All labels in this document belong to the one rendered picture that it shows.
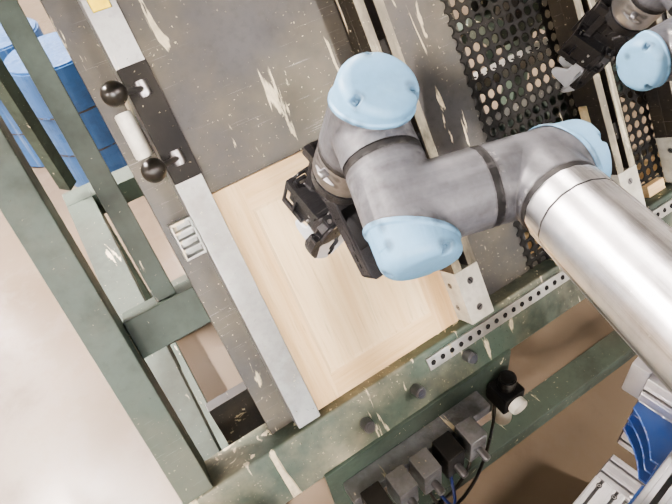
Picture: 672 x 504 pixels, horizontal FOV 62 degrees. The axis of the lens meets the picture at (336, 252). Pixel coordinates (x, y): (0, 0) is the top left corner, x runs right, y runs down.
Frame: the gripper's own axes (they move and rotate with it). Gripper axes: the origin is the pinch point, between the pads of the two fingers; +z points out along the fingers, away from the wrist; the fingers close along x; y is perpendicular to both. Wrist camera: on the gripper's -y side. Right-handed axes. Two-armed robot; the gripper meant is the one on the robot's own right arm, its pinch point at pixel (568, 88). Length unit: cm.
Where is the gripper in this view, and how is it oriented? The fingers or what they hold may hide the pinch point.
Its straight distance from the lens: 124.9
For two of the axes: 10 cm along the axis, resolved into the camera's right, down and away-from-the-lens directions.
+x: -5.3, 7.7, -3.5
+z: -1.9, 2.9, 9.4
